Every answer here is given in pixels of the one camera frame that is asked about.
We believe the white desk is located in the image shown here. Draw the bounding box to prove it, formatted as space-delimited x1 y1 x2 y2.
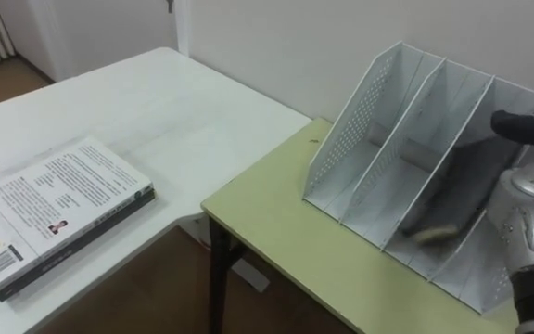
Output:
0 45 313 334

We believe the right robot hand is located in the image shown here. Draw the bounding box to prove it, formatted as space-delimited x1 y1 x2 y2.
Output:
489 109 534 149

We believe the green desk with black legs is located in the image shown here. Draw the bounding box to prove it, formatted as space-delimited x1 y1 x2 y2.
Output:
200 116 521 334

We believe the dark-spined book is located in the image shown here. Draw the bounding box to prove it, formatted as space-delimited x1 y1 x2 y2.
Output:
0 188 157 303

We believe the dark grey book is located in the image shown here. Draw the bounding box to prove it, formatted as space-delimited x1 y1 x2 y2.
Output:
399 137 526 246

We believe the white paperback book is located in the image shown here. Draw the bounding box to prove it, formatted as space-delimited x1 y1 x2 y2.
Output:
0 135 155 292

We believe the white metal file rack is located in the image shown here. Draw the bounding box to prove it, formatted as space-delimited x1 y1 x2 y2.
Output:
302 40 534 316

